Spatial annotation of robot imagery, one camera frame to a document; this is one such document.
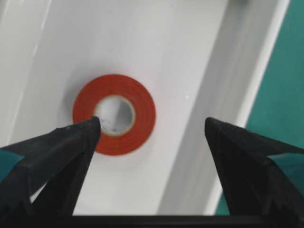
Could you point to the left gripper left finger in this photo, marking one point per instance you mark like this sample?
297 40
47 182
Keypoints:
44 175

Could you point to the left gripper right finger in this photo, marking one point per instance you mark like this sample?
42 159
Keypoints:
252 183

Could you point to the red tape roll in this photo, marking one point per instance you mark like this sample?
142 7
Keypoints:
130 90

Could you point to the white plastic case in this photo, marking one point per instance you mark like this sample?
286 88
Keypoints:
197 58

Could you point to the green table cloth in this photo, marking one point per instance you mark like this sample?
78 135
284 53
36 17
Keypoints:
264 91

